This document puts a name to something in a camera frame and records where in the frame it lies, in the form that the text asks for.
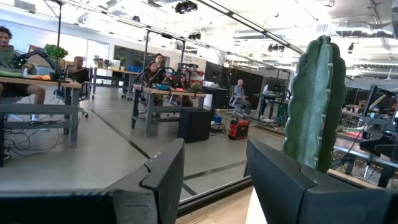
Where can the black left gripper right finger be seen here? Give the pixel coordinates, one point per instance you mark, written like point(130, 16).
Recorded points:
point(295, 196)

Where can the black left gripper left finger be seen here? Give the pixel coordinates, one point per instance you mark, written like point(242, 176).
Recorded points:
point(133, 205)

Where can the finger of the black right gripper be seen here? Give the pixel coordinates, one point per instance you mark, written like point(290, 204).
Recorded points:
point(387, 152)
point(377, 140)

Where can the black background robot arm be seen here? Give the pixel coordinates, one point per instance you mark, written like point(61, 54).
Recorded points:
point(31, 56)

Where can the green cactus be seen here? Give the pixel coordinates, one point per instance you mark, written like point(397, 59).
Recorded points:
point(314, 102)

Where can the red portable power box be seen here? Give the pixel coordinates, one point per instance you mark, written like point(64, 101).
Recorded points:
point(238, 130)

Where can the black standing desk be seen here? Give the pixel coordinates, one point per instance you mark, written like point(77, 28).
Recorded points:
point(272, 102)

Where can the wooden workbench with grey legs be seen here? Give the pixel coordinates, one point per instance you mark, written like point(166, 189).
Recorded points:
point(161, 109)
point(40, 109)

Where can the black computer tower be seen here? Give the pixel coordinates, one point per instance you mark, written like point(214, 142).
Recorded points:
point(195, 126)

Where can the person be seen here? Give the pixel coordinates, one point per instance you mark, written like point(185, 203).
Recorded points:
point(150, 74)
point(159, 60)
point(12, 62)
point(79, 73)
point(242, 95)
point(266, 90)

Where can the black monitor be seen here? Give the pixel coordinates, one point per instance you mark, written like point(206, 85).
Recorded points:
point(276, 84)
point(213, 73)

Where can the grey office chair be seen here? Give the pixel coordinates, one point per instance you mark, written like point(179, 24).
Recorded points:
point(233, 101)

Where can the small potted plant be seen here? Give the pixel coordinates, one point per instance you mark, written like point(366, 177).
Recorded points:
point(196, 87)

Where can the blue storage bin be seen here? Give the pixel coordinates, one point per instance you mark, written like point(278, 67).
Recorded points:
point(134, 68)

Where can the green potted plant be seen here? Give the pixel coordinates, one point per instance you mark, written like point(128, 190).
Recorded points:
point(56, 53)

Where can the grey metal table frame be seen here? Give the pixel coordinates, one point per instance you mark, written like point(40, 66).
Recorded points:
point(357, 157)

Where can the black partition wall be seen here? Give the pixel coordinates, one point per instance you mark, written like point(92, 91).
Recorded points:
point(248, 82)

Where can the black overhead camera frame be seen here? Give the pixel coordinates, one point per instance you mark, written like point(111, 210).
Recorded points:
point(146, 59)
point(59, 21)

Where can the black ceiling camera cluster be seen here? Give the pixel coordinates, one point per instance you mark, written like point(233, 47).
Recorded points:
point(186, 7)

